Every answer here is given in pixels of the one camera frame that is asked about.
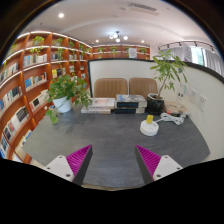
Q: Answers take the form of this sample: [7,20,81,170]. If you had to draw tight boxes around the potted pothos in white pot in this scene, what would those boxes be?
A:
[46,74,92,124]

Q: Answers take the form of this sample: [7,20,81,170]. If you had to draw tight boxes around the white coiled power cable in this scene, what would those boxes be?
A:
[155,112,186,126]

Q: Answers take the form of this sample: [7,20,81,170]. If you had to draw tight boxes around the right stack of books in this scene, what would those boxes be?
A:
[114,94,147,114]

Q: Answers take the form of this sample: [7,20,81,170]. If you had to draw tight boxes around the white wall socket panel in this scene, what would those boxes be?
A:
[197,94,207,111]

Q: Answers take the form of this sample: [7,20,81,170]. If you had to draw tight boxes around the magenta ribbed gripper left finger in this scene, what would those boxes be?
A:
[44,144,94,186]

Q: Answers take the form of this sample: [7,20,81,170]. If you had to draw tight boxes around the flat book near wall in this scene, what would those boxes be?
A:
[164,101,190,115]

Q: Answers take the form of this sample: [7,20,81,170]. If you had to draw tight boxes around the left stack of books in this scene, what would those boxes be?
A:
[81,98,115,114]

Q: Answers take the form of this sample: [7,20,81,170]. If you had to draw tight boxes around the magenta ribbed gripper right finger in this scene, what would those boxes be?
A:
[134,144,184,185]

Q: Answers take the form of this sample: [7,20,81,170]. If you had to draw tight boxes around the stack of books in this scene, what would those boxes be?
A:
[81,98,115,114]
[114,94,147,114]

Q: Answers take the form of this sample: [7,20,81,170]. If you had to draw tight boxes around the right tan leather chair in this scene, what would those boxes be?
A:
[129,78,158,98]

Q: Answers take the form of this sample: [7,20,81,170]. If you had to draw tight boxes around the orange wooden bookshelf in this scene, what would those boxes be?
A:
[0,31,92,163]

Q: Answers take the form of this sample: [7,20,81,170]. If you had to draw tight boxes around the tall plant in black pot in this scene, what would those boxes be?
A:
[146,50,187,115]

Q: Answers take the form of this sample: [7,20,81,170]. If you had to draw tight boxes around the yellow charger plug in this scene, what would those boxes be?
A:
[146,115,153,124]

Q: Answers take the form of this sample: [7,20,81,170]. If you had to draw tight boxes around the ceiling chandelier lamp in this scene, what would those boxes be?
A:
[109,31,128,43]

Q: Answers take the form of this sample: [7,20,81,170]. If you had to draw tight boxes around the round white power strip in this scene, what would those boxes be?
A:
[140,121,159,136]

